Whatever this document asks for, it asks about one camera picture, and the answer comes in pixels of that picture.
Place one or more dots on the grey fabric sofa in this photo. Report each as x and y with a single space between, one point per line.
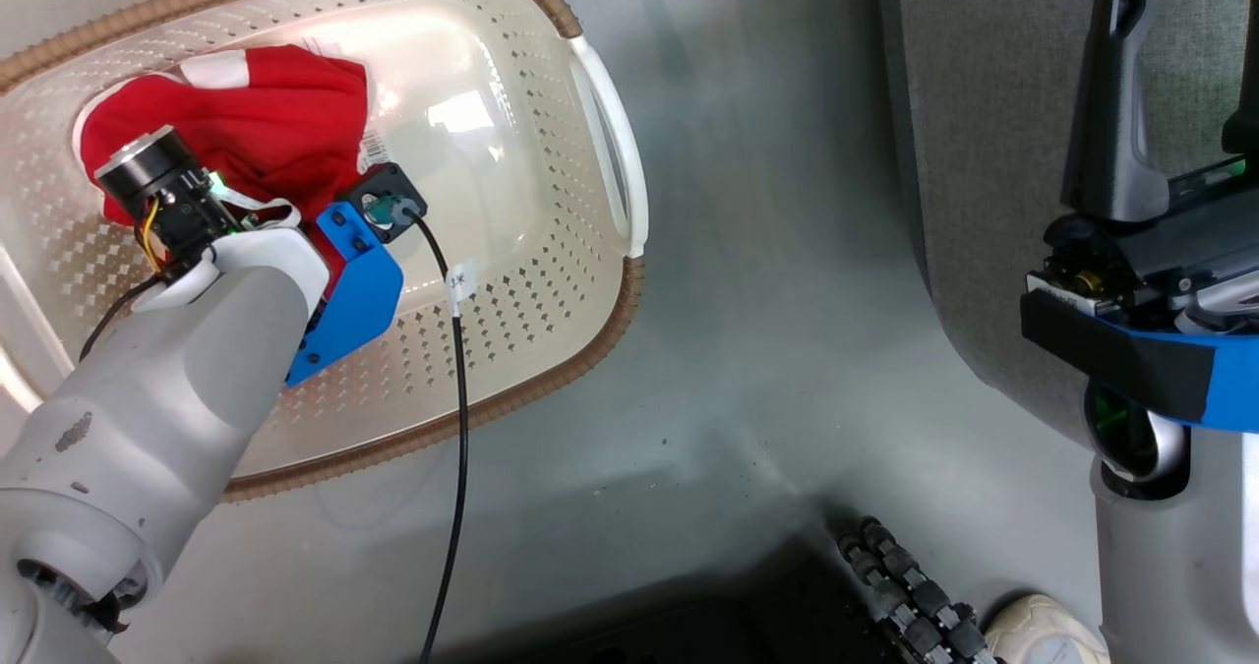
984 152

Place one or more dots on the black roller omni wheel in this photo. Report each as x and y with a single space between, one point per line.
915 605

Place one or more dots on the blue right camera mount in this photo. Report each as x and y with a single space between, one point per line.
1237 389

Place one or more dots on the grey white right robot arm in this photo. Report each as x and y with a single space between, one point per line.
1180 566

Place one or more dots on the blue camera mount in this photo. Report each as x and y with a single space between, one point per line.
1237 389
359 300

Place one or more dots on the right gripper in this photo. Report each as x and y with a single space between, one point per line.
1161 261

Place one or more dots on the cream perforated laundry basket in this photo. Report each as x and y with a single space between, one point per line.
492 152

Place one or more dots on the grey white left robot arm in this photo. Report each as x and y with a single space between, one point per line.
148 418

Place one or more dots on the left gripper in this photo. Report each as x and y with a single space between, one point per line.
172 192

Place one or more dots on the white rounded object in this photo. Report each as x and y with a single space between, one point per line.
1043 634

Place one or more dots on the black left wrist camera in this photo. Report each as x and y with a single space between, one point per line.
384 197

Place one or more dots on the blue left camera mount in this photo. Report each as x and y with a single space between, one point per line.
359 300

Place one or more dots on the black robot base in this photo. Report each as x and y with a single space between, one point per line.
738 634

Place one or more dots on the red and white garment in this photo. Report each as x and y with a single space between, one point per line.
275 113

